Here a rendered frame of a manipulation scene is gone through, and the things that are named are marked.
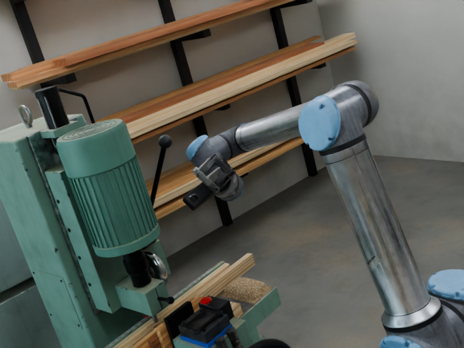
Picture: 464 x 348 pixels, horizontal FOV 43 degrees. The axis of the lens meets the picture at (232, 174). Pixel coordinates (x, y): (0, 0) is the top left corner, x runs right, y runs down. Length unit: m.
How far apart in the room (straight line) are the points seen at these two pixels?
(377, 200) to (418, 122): 3.60
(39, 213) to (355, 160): 0.83
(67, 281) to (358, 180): 0.83
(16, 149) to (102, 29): 2.55
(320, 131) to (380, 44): 3.65
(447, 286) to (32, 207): 1.10
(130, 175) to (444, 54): 3.53
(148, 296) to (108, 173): 0.35
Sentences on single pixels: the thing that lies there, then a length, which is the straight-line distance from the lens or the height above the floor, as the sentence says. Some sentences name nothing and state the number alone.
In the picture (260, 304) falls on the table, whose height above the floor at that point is 0.89.
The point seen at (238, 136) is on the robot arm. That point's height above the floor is 1.30.
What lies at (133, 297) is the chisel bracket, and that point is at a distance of 1.61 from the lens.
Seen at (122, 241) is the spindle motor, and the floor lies 1.23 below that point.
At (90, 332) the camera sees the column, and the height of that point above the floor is 0.94.
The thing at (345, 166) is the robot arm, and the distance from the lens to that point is 1.38.
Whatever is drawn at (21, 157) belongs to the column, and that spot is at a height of 1.47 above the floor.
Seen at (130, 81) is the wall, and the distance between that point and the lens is 4.13.
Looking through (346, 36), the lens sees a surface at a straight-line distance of 4.85.
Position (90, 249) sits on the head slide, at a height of 1.20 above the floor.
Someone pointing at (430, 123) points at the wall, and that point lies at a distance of 4.93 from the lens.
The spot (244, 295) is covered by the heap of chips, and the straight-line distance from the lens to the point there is 1.72.
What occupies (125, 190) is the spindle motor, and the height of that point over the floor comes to 1.35.
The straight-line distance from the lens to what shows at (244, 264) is 1.86.
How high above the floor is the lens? 1.75
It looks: 18 degrees down
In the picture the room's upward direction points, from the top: 15 degrees counter-clockwise
